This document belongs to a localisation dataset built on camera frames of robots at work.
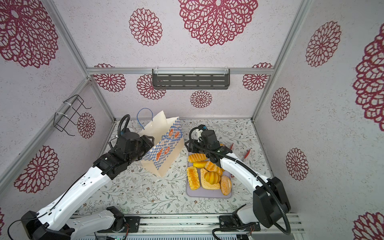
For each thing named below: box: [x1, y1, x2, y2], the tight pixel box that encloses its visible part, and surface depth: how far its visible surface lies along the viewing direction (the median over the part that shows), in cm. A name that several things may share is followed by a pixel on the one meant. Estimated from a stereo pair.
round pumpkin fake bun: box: [204, 171, 221, 185], surface depth 83 cm
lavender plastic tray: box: [186, 152, 232, 199], surface depth 85 cm
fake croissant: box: [204, 161, 225, 176], surface depth 89 cm
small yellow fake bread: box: [192, 161, 208, 169], surface depth 93 cm
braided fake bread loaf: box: [188, 153, 208, 163], surface depth 96 cm
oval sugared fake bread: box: [220, 175, 232, 196], surface depth 84 cm
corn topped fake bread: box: [187, 166, 201, 191], surface depth 87 cm
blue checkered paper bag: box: [137, 108, 185, 178], surface depth 86 cm
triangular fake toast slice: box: [200, 168, 221, 190], surface depth 85 cm
